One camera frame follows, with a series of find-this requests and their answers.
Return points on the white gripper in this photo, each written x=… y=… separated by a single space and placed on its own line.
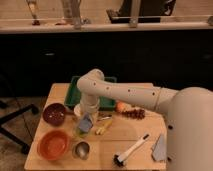
x=90 y=105

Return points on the blue sponge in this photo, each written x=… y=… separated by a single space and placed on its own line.
x=85 y=124

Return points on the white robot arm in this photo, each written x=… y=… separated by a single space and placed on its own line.
x=189 y=115

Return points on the green plastic cup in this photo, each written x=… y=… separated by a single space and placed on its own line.
x=79 y=133

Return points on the small metal cup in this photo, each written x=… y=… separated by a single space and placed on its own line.
x=81 y=150

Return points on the green plastic tray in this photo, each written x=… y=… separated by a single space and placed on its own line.
x=73 y=97

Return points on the metal spoon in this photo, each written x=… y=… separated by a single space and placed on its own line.
x=104 y=118

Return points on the yellow banana toy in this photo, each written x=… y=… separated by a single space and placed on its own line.
x=101 y=130

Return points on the orange fruit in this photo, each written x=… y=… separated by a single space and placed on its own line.
x=120 y=107

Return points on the dark purple bowl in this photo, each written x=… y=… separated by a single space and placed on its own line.
x=54 y=114

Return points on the dark red grape bunch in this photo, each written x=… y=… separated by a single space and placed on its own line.
x=134 y=114

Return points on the orange bowl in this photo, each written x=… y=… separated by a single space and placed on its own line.
x=53 y=145

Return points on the wooden table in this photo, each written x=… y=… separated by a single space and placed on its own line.
x=121 y=134

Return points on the white dish brush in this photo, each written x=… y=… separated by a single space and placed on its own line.
x=120 y=158

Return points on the black office chair base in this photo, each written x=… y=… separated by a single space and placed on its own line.
x=13 y=122

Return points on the grey blue cloth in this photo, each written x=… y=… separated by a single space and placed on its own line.
x=159 y=149

